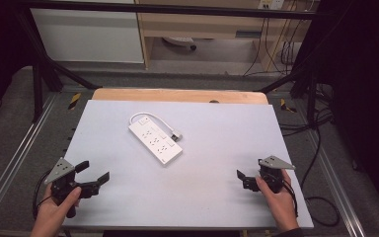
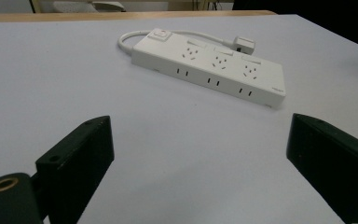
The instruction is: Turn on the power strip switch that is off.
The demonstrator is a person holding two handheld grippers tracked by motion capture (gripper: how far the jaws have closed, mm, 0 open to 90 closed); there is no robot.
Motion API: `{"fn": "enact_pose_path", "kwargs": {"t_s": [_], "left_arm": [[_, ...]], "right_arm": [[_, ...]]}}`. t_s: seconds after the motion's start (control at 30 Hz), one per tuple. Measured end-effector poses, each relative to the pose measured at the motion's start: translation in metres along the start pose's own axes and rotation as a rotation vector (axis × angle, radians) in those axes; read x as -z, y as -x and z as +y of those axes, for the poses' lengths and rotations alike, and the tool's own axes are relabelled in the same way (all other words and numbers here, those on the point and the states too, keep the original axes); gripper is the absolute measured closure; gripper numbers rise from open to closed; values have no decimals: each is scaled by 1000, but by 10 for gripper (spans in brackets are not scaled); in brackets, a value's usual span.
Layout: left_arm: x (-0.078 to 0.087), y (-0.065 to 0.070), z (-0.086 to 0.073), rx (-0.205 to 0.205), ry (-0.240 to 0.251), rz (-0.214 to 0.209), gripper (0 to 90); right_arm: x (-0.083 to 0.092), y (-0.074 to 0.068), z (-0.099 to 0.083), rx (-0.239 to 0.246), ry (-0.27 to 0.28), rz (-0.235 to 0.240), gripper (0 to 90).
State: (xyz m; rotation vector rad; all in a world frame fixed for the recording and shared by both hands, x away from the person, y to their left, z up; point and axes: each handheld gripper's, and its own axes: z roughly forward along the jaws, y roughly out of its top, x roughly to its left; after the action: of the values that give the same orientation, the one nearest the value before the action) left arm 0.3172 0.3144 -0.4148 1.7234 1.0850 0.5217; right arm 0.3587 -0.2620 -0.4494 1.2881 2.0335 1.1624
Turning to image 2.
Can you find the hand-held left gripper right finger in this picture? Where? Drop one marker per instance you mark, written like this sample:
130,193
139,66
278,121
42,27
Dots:
335,161

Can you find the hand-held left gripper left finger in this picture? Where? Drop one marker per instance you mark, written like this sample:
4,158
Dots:
74,165

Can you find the white power strip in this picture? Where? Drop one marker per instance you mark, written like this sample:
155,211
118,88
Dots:
211,67

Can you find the white power plug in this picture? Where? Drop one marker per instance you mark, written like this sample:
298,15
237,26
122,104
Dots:
244,44

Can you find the white chair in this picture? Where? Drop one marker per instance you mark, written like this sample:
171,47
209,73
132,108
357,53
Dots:
90,6

